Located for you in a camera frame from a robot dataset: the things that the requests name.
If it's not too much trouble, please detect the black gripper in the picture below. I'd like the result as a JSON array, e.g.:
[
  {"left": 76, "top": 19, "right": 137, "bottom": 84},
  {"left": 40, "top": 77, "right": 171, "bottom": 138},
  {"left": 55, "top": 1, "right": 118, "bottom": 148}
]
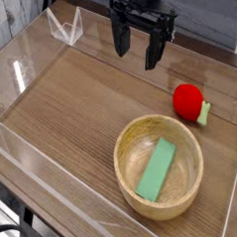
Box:
[{"left": 109, "top": 0, "right": 177, "bottom": 70}]

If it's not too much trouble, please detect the green rectangular block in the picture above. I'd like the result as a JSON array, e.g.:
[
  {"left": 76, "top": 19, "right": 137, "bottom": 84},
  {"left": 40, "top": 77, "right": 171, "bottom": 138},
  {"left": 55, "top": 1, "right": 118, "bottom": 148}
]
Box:
[{"left": 135, "top": 138, "right": 177, "bottom": 202}]

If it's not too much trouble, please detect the brown wooden bowl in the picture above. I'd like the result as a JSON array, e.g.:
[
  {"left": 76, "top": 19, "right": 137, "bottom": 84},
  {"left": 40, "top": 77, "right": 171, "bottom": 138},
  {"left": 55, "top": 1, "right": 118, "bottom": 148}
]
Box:
[{"left": 113, "top": 114, "right": 204, "bottom": 220}]

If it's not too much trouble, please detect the red plush apple toy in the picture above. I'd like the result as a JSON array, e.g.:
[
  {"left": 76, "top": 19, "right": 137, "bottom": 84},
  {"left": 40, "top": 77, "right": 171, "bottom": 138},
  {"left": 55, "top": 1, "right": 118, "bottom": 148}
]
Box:
[{"left": 173, "top": 83, "right": 211, "bottom": 126}]

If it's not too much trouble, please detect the clear acrylic enclosure wall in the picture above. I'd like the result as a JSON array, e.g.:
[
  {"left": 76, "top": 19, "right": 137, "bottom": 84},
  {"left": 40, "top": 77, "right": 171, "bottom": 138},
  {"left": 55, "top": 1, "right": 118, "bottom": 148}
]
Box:
[{"left": 0, "top": 4, "right": 237, "bottom": 237}]

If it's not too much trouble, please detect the black table clamp bracket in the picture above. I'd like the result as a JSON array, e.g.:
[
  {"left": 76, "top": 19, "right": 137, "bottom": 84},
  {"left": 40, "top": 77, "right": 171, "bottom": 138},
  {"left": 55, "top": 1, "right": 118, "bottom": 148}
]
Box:
[{"left": 19, "top": 206, "right": 43, "bottom": 237}]

